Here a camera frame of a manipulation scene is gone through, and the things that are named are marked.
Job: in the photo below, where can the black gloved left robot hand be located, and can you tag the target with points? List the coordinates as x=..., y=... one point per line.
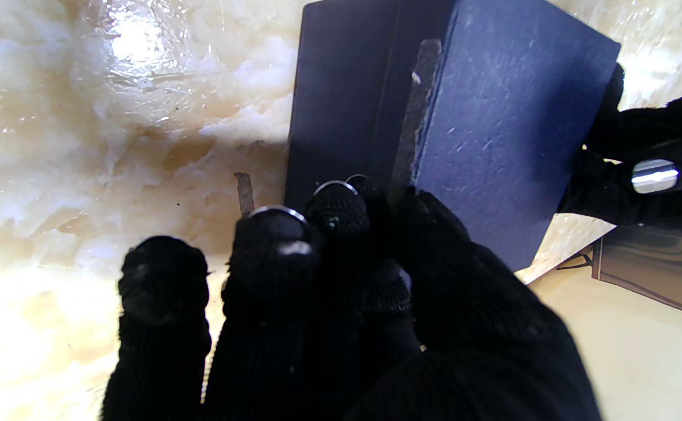
x=645, y=169

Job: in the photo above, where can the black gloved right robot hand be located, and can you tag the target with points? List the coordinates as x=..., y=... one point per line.
x=376, y=333

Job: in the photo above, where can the black gift box lid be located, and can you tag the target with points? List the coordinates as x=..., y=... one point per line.
x=510, y=134

